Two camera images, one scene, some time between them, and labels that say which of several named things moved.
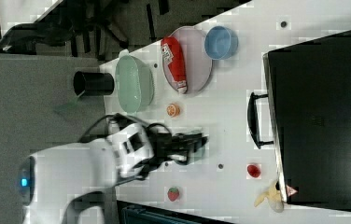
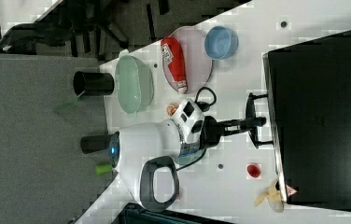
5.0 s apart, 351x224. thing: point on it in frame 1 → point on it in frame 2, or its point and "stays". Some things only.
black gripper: [175, 147] → [211, 133]
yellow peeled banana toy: [273, 197] stays
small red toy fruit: [253, 171] stays
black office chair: [92, 29] stays
